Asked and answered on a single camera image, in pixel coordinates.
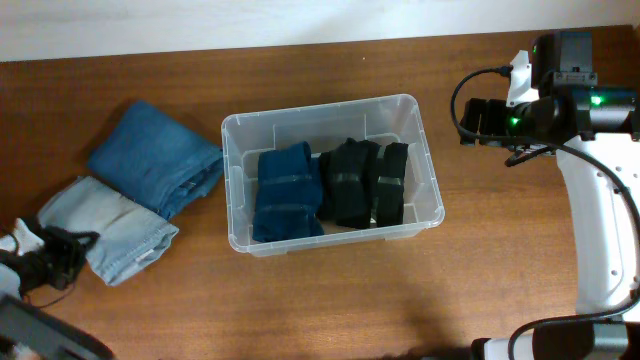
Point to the clear plastic storage bin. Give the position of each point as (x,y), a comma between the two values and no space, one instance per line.
(384,120)

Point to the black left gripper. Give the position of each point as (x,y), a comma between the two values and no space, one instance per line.
(76,256)

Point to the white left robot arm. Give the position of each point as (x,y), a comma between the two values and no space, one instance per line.
(25,324)

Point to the dark blue jeans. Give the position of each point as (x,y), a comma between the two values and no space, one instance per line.
(156,161)

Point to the taped dark blue cloth roll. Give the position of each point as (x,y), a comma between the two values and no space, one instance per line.
(289,195)

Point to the taped black cloth roll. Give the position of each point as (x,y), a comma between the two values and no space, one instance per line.
(346,175)
(389,180)

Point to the light blue jeans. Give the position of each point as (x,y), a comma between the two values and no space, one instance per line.
(131,237)

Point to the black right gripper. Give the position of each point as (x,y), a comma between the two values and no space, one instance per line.
(485,109)

